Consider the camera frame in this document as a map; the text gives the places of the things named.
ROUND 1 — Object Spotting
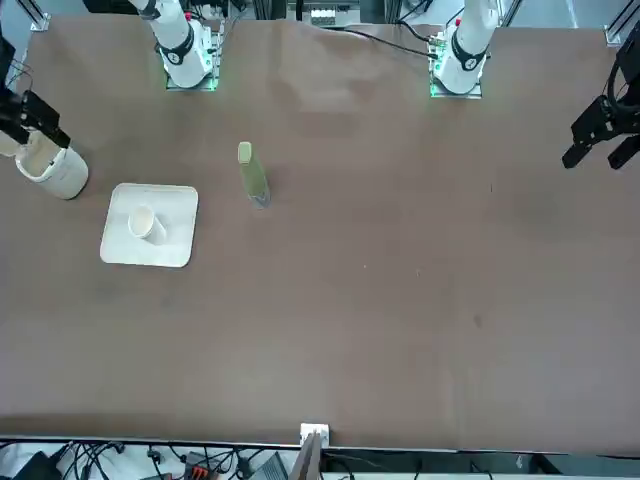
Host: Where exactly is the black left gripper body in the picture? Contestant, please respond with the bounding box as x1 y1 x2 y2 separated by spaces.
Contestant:
604 39 640 134

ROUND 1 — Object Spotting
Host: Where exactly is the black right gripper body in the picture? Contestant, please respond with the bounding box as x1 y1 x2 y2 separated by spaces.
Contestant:
0 30 26 114

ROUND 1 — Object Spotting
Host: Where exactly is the white disposable paper cup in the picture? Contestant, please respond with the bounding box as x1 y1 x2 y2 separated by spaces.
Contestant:
130 207 169 247
128 204 156 239

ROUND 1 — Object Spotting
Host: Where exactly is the white square mat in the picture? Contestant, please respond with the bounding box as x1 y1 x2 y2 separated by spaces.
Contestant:
99 182 200 270

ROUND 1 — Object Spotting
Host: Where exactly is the white plastic bin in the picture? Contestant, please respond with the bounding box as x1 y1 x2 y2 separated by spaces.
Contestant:
13 139 90 201

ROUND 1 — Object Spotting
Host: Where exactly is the green plastic bottle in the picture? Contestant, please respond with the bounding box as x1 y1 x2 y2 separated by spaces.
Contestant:
236 141 272 210

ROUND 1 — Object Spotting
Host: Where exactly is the orange black plug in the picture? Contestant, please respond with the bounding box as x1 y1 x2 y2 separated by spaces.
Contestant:
182 452 211 480

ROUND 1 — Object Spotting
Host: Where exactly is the black cable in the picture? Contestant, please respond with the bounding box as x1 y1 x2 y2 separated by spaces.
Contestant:
319 24 439 57

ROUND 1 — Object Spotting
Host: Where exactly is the aluminium table post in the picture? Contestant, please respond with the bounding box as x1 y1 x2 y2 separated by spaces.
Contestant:
292 422 331 480

